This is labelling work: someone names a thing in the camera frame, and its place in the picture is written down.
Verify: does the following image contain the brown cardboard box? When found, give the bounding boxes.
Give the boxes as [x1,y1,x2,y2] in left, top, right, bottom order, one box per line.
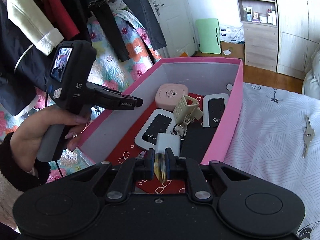
[221,41,245,61]

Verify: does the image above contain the white black wifi router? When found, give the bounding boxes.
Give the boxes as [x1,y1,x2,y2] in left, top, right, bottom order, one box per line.
[202,93,229,128]

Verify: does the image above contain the floral quilt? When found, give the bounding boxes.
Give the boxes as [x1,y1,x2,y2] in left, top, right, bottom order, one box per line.
[0,10,163,183]

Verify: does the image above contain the grey puffer jacket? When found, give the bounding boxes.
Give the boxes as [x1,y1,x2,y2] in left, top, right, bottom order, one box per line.
[302,51,320,100]

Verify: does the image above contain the white power adapter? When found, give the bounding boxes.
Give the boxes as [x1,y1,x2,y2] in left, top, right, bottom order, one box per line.
[155,133,181,157]

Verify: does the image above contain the red hanging garment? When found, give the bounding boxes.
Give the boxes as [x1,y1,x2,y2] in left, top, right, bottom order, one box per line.
[42,0,80,40]

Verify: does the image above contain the wooden shelf cabinet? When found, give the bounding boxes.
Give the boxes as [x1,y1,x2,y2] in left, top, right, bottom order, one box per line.
[236,0,279,72]

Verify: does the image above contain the silver keys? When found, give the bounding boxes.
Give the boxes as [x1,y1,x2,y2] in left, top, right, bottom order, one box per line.
[302,115,315,158]

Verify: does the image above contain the black wallet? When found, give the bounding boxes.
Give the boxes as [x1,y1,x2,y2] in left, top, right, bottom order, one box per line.
[180,123,217,164]

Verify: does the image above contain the pink rounded square case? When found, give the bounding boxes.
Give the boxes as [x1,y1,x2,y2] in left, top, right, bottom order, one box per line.
[155,83,188,112]

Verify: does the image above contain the light wooden wardrobe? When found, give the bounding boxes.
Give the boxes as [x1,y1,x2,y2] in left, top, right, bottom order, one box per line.
[277,0,319,80]

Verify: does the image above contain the cream hanging garment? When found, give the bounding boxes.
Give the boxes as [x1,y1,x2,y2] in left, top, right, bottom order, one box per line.
[7,0,64,56]

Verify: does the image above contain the cream plastic hair claw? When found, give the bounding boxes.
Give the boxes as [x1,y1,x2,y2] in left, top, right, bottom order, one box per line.
[173,95,203,124]

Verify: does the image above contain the white room door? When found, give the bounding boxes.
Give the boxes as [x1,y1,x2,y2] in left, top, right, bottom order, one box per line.
[149,0,197,57]

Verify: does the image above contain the dark grey hanging coat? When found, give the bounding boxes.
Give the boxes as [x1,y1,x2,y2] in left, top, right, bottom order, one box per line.
[123,0,167,50]

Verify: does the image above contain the black hanging garment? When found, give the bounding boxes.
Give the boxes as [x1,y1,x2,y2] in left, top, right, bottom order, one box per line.
[62,0,130,62]

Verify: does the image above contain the person left hand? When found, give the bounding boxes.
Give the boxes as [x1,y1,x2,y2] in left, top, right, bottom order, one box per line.
[10,105,91,172]

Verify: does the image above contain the pink cardboard storage box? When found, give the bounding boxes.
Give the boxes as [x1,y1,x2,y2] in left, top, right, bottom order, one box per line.
[77,56,244,195]

